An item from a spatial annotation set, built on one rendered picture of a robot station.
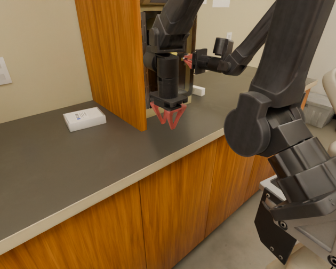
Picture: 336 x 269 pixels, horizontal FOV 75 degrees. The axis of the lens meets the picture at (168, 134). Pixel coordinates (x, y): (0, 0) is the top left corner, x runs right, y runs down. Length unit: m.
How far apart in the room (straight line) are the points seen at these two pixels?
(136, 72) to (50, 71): 0.55
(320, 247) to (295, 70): 0.23
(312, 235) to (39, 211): 0.60
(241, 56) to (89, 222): 0.76
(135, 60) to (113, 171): 0.40
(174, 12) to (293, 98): 0.30
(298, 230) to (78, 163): 0.66
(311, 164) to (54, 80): 1.17
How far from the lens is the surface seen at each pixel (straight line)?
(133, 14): 0.82
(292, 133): 0.34
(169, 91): 0.59
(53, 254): 0.82
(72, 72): 1.30
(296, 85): 0.35
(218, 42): 0.92
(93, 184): 0.71
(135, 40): 0.83
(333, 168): 0.34
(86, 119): 1.01
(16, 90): 1.26
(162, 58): 0.57
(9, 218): 0.71
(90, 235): 0.83
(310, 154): 0.34
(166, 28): 0.54
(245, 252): 1.72
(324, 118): 3.50
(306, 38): 0.33
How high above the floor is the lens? 1.40
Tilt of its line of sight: 30 degrees down
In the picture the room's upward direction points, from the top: straight up
